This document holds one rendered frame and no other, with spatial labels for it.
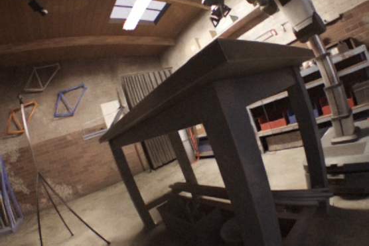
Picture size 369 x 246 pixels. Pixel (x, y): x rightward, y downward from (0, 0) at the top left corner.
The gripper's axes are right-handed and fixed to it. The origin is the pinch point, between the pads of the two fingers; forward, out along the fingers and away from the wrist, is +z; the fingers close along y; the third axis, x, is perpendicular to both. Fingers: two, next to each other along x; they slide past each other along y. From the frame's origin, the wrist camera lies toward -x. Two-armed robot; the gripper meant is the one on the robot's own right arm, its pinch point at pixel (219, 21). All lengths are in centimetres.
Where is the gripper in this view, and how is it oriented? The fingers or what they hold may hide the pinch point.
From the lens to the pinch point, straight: 102.7
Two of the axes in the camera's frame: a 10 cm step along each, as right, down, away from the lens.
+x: 9.1, 2.2, 3.5
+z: -1.3, 9.5, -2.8
